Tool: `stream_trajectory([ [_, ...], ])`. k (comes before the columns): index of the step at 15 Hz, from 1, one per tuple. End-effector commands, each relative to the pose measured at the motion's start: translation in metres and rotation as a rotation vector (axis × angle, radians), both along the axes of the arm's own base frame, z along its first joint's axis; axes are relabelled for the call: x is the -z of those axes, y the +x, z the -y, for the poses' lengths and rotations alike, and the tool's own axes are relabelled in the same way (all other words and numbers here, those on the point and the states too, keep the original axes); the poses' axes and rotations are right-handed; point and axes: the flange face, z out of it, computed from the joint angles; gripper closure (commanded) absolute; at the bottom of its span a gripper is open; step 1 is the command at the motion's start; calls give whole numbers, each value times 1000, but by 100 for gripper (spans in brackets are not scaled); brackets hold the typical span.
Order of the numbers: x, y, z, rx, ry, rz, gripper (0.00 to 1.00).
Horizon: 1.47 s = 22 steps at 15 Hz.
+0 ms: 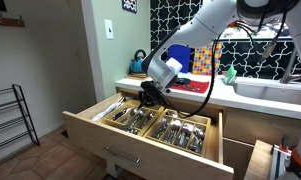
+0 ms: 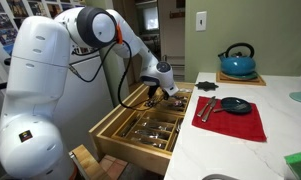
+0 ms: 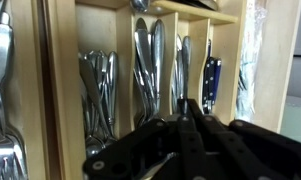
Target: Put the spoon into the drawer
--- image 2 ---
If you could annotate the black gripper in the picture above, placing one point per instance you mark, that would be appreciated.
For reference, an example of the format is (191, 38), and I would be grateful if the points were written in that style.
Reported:
(156, 91)

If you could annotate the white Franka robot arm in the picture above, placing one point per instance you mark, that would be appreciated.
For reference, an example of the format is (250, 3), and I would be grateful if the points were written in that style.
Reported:
(36, 83)

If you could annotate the large silver serving spoon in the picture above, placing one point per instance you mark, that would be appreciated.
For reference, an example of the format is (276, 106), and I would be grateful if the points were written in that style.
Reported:
(178, 127)

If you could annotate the wooden kitchen drawer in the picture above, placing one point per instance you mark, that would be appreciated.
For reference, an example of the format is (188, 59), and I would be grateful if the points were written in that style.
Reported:
(130, 153)

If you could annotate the small wooden cutlery organizer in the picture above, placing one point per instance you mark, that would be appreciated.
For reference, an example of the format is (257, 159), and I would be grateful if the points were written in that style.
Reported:
(176, 106)

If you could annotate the clear plastic packet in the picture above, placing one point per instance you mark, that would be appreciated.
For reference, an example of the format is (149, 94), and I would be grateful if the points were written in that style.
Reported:
(183, 90)

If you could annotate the large wooden cutlery organizer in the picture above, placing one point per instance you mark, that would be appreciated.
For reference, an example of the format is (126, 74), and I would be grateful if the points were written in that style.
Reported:
(146, 131)

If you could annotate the black star-shaped trivet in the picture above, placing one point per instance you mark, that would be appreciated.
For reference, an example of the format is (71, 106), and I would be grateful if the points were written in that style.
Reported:
(206, 86)

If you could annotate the white refrigerator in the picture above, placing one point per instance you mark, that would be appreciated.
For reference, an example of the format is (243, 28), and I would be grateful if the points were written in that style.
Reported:
(86, 100)

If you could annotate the red cloth towel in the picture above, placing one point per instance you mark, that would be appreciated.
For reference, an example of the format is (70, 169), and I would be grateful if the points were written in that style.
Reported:
(230, 126)

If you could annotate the bright window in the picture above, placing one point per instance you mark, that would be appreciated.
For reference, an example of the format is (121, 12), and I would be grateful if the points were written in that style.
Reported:
(151, 18)

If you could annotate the wooden cutting board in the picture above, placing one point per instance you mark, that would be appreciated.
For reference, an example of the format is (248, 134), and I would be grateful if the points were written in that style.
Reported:
(90, 165)

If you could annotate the wooden trivet board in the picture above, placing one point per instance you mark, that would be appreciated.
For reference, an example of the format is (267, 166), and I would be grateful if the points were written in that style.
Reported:
(260, 81)

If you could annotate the green sponge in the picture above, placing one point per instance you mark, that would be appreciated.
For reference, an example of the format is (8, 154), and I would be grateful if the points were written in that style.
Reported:
(300, 165)

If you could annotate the brown wall shelf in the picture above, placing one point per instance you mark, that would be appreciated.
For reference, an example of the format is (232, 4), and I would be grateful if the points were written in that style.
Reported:
(177, 14)

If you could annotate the white light switch plate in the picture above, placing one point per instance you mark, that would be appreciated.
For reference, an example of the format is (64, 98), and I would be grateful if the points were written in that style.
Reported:
(201, 21)

